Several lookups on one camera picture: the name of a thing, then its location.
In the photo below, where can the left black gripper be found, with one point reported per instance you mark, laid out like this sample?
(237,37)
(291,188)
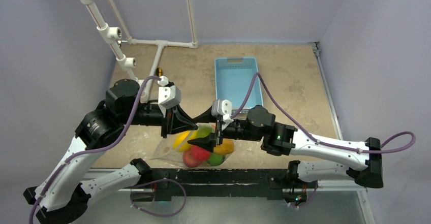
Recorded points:
(177,120)

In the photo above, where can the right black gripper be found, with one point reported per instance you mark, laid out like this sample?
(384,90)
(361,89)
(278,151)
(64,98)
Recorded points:
(218,132)

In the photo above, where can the green pear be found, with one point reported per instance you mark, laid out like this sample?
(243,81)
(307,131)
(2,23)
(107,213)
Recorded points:
(203,131)

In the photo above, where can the yellow mango fruit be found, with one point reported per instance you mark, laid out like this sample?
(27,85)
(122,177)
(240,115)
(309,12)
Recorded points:
(180,144)

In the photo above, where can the orange mango fruit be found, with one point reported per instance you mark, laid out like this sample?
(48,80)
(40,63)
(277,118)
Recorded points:
(227,147)

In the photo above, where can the clear zip top bag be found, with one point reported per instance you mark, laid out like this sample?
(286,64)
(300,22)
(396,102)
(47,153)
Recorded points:
(166,153)

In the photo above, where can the red apple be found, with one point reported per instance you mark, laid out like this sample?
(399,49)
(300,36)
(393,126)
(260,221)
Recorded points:
(189,161)

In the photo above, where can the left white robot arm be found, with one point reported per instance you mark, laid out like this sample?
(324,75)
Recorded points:
(64,196)

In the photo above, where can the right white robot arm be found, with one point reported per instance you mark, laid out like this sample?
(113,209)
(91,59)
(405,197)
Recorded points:
(352,160)

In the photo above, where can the black yellow screwdriver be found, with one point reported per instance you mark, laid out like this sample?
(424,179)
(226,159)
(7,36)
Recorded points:
(159,72)

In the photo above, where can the light blue plastic basket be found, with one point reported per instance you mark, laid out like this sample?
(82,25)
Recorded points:
(233,76)

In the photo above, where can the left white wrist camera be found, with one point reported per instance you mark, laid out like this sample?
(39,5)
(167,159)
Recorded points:
(168,93)

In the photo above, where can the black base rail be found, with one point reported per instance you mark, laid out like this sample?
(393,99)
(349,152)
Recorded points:
(271,184)

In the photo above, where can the white pipe frame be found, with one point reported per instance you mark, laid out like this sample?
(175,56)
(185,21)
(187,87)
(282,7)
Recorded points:
(112,35)

